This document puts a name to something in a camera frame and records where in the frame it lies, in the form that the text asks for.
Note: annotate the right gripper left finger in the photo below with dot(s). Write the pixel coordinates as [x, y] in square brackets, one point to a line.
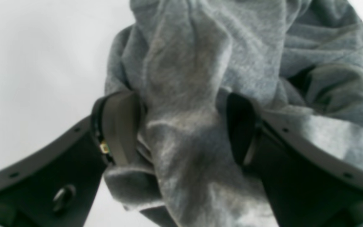
[56, 186]

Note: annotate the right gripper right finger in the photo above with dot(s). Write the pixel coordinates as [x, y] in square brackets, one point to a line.
[305, 186]

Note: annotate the grey T-shirt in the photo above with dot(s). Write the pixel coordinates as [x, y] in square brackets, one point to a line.
[300, 60]

